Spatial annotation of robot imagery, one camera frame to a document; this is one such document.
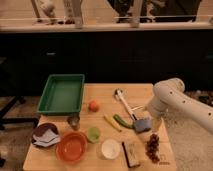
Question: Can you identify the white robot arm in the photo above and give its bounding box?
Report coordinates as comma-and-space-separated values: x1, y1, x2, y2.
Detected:
146, 78, 213, 134

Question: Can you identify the green plastic tray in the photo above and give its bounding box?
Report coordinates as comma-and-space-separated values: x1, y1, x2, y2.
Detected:
37, 74, 85, 116

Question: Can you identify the brown grape bunch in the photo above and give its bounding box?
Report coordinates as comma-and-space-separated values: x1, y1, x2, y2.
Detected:
146, 134, 160, 163

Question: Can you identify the thin white skewer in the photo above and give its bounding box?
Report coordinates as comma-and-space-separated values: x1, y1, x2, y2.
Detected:
131, 106, 147, 111

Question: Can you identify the green cucumber toy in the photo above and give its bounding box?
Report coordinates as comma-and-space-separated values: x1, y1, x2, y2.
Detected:
113, 114, 133, 129

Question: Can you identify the yellow banana toy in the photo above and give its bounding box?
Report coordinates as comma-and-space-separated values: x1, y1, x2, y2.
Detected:
104, 115, 122, 132

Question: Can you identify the white cup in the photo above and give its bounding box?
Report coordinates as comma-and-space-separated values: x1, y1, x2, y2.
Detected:
98, 139, 120, 160

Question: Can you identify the small green cup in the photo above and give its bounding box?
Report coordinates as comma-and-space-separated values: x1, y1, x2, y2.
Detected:
86, 127, 101, 143

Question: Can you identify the orange fruit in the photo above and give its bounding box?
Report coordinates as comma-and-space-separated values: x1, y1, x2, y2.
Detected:
89, 101, 99, 112

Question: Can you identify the dark metal cup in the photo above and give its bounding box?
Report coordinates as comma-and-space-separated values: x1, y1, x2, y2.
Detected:
68, 116, 80, 131

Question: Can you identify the orange bowl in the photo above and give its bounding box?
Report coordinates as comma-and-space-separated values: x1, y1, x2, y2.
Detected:
56, 132, 87, 163

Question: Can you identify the grey folded cloth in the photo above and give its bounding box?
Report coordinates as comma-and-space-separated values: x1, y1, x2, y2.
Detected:
33, 129, 60, 147

